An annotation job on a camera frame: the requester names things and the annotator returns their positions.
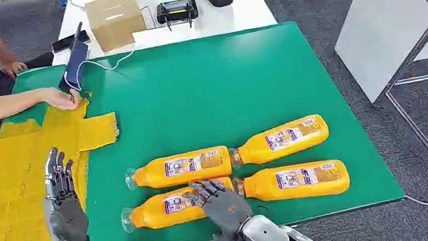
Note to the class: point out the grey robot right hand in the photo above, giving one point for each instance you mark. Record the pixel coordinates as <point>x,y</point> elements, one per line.
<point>225,213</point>

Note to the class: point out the person's left hand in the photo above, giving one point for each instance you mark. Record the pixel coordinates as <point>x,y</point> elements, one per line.
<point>14,67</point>

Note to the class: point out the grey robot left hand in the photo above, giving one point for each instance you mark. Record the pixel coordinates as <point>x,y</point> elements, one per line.
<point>68,219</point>

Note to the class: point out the person's right hand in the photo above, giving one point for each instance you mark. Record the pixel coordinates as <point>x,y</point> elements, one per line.
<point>62,99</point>

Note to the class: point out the orange drink bottle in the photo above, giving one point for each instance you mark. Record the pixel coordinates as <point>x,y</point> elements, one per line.
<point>150,177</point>
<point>252,149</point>
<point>262,190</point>
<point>148,216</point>

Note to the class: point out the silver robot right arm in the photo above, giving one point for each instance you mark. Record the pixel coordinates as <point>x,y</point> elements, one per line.
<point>274,239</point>

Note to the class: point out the dark blue tablet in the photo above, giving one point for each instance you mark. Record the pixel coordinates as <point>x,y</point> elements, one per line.
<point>76,64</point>

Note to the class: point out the black phone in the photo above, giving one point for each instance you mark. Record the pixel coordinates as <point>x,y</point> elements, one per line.
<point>62,43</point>

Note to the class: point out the yellow sheet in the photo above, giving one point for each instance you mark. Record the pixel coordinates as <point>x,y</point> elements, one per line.
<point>1,202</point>

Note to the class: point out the brown cardboard box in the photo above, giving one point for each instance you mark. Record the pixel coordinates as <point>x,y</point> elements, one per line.
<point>116,19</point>

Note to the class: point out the green mat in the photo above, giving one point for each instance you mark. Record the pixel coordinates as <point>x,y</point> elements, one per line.
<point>209,90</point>

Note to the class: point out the black handheld controller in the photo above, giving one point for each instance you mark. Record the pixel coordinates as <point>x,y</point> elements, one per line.
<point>176,11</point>

